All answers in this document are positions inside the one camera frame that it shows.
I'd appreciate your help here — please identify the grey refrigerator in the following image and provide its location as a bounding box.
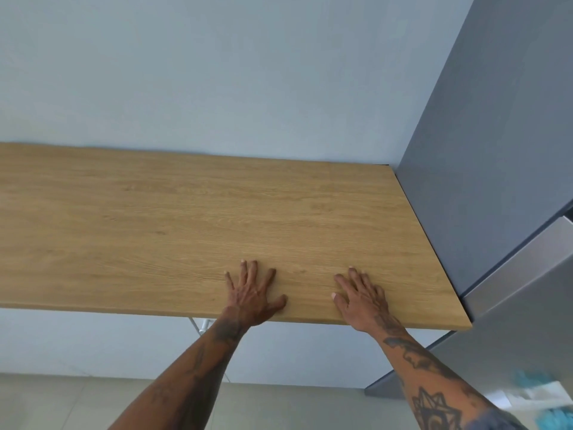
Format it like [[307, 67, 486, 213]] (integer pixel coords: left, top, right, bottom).
[[364, 0, 573, 430]]

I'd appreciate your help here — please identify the person's right forearm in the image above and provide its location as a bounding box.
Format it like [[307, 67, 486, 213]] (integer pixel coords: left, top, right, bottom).
[[370, 321, 504, 430]]

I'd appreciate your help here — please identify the person's right hand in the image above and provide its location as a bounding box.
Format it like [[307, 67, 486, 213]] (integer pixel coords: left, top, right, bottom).
[[331, 266, 391, 335]]

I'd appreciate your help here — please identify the grey shirt sleeve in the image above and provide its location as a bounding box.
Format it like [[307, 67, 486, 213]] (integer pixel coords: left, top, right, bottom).
[[466, 407, 529, 430]]

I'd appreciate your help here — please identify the person's left forearm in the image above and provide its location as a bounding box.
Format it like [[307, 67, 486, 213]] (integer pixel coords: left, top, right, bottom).
[[109, 314, 250, 430]]

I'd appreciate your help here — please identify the person's left hand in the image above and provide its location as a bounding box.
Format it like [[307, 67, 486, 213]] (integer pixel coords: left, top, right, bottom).
[[224, 259, 288, 328]]

